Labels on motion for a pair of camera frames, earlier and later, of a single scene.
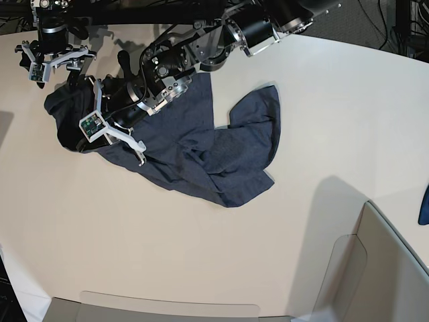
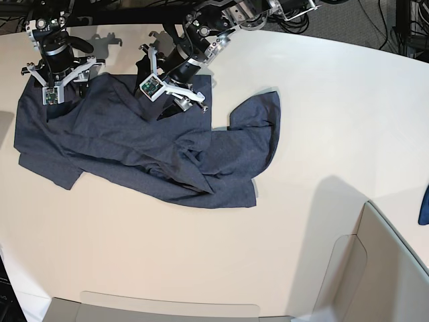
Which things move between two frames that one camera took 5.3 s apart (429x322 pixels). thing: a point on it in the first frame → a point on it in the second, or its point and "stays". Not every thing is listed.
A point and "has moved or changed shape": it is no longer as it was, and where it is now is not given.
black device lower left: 11,309 stays
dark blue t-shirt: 179,144 has moved or changed shape
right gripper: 94,126 → 157,84
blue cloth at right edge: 423,211 stays
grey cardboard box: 373,276 stays
